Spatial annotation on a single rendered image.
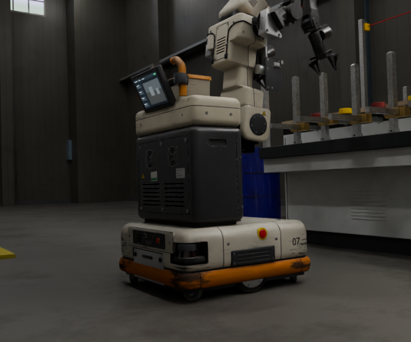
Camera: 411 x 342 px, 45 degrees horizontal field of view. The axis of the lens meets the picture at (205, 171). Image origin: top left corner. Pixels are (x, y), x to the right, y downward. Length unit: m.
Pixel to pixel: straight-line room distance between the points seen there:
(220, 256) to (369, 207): 1.50
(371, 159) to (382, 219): 0.42
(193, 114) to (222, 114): 0.14
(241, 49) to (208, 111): 0.50
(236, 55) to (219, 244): 0.91
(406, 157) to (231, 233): 1.21
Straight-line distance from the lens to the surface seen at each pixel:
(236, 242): 2.02
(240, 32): 2.36
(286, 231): 2.19
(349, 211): 3.38
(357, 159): 3.06
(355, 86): 3.08
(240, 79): 2.39
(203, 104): 2.00
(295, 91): 3.43
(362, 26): 4.58
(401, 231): 3.15
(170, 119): 2.12
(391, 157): 2.92
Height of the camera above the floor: 0.46
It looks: 1 degrees up
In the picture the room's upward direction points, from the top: 2 degrees counter-clockwise
